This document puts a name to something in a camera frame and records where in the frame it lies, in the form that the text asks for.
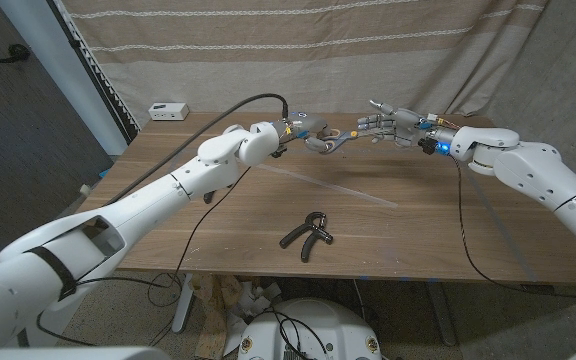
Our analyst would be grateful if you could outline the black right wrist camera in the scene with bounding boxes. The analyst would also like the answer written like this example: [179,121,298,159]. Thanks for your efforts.
[416,137,452,157]

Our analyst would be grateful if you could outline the orange grey handled scissors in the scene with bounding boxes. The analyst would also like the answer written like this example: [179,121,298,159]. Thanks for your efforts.
[320,128,360,154]

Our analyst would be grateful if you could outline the crumpled white paper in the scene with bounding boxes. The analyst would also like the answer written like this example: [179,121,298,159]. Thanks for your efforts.
[225,279,284,356]

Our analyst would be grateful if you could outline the beige striped curtain backdrop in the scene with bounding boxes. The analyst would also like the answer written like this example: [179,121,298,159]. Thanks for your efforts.
[52,0,552,129]

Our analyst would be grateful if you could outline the white door frame post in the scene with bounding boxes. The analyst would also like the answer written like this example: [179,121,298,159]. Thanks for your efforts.
[0,0,129,156]

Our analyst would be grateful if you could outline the black floor cable loop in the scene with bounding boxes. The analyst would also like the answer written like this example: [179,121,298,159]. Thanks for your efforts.
[146,272,184,309]

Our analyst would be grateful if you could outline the grey table leg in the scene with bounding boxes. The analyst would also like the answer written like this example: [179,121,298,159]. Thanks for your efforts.
[425,280,459,347]

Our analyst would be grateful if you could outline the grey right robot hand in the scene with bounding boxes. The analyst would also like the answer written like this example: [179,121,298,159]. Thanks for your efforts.
[356,99,457,150]

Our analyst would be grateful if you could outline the black zigzag curtain rail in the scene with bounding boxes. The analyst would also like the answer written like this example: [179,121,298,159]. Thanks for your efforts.
[47,0,142,146]

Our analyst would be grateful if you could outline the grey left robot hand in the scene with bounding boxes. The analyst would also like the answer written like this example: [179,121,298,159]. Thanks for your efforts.
[280,113,342,154]

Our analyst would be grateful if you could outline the black door handle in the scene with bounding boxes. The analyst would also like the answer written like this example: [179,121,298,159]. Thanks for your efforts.
[0,43,32,65]

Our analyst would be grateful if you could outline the dark grey door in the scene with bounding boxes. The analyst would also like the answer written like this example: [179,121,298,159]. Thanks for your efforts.
[0,0,115,251]

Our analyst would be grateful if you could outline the black looped base cable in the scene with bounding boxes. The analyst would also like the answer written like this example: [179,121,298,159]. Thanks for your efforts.
[264,309,329,359]

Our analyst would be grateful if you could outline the white power strip box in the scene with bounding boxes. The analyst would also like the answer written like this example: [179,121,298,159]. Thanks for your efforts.
[148,102,191,122]

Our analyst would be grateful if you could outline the stretched clear tape strip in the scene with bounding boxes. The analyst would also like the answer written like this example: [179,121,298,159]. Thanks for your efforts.
[255,162,400,209]

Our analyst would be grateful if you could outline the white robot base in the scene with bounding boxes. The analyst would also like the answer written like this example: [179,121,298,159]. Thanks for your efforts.
[237,298,383,360]

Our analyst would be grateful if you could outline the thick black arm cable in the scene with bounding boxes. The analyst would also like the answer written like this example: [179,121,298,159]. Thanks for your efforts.
[105,92,290,206]

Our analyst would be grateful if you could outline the white table leg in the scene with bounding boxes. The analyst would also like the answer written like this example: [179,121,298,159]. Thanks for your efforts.
[171,272,195,335]

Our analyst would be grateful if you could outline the brown cardboard piece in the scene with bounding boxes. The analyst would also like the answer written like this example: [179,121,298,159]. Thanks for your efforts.
[190,273,242,360]

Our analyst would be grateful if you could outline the thin black arm wire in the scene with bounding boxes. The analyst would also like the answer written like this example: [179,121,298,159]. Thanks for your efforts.
[35,166,253,347]
[450,154,576,304]

